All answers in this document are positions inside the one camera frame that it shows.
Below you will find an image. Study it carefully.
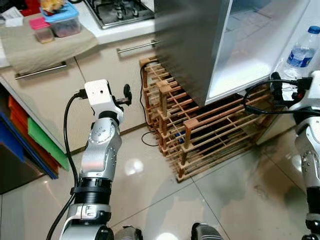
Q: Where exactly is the beige counter cloth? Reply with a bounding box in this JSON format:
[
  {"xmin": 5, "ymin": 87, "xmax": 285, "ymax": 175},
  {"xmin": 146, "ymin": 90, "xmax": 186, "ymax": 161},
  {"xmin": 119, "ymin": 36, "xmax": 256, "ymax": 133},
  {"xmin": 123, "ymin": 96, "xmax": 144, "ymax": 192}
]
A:
[{"xmin": 0, "ymin": 14, "xmax": 99, "ymax": 76}]

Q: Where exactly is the beige kitchen cabinet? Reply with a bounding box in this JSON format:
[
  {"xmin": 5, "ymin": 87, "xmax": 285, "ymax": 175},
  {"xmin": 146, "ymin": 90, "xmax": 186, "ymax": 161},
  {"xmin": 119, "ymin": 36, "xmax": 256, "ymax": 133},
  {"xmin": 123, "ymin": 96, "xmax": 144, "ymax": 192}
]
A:
[{"xmin": 0, "ymin": 29, "xmax": 162, "ymax": 152}]

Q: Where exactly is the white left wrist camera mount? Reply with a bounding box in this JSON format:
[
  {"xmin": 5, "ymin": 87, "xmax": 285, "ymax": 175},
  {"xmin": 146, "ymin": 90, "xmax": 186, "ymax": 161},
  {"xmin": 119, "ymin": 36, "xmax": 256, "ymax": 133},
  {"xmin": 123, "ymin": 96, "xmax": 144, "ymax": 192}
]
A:
[{"xmin": 83, "ymin": 79, "xmax": 125, "ymax": 119}]

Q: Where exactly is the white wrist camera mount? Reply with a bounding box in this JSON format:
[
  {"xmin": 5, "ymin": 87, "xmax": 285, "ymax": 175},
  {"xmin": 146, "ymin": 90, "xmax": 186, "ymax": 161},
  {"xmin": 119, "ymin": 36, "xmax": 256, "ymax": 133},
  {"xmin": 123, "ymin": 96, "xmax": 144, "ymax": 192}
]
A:
[
  {"xmin": 299, "ymin": 70, "xmax": 320, "ymax": 114},
  {"xmin": 83, "ymin": 79, "xmax": 125, "ymax": 119}
]

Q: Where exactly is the orange plastic board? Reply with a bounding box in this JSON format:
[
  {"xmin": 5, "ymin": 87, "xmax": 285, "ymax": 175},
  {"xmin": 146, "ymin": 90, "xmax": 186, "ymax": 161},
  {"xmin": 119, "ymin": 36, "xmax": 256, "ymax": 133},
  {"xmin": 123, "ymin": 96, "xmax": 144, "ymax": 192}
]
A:
[{"xmin": 7, "ymin": 95, "xmax": 61, "ymax": 174}]

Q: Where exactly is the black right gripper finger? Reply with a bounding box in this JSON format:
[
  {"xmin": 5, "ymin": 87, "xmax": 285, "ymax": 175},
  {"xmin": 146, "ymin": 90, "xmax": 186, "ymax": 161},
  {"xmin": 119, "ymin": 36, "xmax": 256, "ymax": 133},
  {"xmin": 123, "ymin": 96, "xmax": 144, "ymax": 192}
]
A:
[{"xmin": 269, "ymin": 72, "xmax": 284, "ymax": 97}]

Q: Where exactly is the blue plastic board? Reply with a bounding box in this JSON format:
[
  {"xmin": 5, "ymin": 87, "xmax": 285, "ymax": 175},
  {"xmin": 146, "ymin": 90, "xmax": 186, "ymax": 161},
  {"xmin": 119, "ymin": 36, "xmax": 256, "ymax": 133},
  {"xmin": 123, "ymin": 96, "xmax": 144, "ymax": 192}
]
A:
[{"xmin": 0, "ymin": 112, "xmax": 59, "ymax": 180}]

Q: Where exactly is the pink lid small container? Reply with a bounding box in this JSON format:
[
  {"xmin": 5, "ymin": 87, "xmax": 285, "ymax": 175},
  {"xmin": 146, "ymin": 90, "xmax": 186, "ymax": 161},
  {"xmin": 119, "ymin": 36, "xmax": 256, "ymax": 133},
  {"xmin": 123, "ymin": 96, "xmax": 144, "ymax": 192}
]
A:
[{"xmin": 28, "ymin": 16, "xmax": 55, "ymax": 45}]

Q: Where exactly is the grey mini fridge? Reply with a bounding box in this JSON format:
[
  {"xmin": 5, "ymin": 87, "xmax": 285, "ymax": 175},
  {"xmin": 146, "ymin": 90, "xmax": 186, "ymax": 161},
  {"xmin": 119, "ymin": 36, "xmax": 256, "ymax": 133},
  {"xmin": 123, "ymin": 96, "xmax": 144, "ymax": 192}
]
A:
[{"xmin": 153, "ymin": 0, "xmax": 320, "ymax": 107}]

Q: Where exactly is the steel gas stove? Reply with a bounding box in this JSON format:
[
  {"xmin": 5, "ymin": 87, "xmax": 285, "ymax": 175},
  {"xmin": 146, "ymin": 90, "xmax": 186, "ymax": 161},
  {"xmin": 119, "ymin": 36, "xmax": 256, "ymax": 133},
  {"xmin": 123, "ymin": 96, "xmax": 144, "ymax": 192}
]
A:
[{"xmin": 82, "ymin": 0, "xmax": 156, "ymax": 30}]

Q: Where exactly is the red package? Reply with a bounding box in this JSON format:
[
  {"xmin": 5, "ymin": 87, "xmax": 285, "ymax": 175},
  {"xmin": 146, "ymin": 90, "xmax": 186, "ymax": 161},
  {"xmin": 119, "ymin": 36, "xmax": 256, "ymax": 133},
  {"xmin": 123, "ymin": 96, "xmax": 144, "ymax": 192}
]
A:
[{"xmin": 19, "ymin": 0, "xmax": 44, "ymax": 17}]

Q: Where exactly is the clear blue label water bottle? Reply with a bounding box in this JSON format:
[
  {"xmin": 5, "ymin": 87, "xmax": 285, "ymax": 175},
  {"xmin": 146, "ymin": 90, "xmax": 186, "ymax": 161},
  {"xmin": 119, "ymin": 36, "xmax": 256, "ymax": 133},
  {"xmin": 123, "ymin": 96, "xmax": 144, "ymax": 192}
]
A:
[{"xmin": 282, "ymin": 25, "xmax": 320, "ymax": 82}]

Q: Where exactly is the white paper sheet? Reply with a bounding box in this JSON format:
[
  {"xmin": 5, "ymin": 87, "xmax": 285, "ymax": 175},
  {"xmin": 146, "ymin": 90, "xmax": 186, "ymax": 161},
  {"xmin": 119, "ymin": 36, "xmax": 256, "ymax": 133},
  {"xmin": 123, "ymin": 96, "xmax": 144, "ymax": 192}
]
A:
[{"xmin": 0, "ymin": 10, "xmax": 25, "ymax": 29}]

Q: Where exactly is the grey robot left leg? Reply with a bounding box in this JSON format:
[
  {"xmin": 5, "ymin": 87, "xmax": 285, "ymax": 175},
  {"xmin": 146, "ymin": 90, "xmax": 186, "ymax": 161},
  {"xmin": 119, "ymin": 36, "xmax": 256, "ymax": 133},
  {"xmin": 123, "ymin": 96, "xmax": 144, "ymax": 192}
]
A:
[{"xmin": 112, "ymin": 225, "xmax": 144, "ymax": 240}]

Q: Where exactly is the wooden slatted rack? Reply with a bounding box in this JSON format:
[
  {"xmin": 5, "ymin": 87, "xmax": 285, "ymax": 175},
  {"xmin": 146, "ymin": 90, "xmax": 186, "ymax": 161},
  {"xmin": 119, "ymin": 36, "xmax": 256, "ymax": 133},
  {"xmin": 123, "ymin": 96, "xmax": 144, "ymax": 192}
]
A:
[{"xmin": 139, "ymin": 56, "xmax": 301, "ymax": 182}]

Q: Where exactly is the grey robot right leg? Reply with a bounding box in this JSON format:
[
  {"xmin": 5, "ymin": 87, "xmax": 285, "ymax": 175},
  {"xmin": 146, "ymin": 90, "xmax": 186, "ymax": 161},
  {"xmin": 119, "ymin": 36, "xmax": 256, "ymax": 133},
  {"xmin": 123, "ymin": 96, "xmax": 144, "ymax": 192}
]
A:
[{"xmin": 191, "ymin": 223, "xmax": 225, "ymax": 240}]

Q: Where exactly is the green plastic board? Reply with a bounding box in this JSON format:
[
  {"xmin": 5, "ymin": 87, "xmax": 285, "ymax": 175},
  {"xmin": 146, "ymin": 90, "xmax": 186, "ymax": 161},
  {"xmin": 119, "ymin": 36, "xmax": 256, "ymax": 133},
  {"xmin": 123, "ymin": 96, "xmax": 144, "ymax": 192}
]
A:
[{"xmin": 27, "ymin": 117, "xmax": 71, "ymax": 171}]

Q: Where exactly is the thin black floor cable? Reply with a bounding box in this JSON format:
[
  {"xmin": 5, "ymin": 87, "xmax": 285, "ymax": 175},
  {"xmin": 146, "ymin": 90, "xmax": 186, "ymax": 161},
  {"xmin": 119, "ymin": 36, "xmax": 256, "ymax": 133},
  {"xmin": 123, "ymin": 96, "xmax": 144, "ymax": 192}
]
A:
[{"xmin": 138, "ymin": 62, "xmax": 162, "ymax": 148}]

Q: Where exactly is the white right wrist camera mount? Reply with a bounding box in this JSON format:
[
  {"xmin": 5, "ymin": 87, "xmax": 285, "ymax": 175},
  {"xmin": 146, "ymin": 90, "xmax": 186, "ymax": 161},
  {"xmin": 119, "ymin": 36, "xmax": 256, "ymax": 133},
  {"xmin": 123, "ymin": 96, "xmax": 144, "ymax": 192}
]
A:
[{"xmin": 299, "ymin": 70, "xmax": 320, "ymax": 114}]

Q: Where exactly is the silver cabinet handle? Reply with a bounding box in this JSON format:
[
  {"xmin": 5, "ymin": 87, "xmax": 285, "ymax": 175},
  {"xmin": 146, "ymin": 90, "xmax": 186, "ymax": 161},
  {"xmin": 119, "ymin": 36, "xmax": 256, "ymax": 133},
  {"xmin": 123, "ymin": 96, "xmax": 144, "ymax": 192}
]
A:
[
  {"xmin": 13, "ymin": 60, "xmax": 68, "ymax": 80},
  {"xmin": 116, "ymin": 39, "xmax": 161, "ymax": 55}
]

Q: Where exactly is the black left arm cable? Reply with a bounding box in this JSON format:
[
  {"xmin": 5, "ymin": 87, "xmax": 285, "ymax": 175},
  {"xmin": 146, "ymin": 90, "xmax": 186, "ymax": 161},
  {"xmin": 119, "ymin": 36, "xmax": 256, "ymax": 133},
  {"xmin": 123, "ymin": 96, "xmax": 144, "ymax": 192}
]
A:
[{"xmin": 46, "ymin": 88, "xmax": 89, "ymax": 240}]

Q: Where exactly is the grey robot leg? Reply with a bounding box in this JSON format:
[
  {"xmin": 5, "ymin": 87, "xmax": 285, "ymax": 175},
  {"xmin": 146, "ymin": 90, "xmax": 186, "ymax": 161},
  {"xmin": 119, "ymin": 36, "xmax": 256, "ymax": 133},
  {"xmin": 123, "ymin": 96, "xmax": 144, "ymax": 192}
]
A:
[
  {"xmin": 191, "ymin": 223, "xmax": 225, "ymax": 240},
  {"xmin": 112, "ymin": 225, "xmax": 144, "ymax": 240}
]

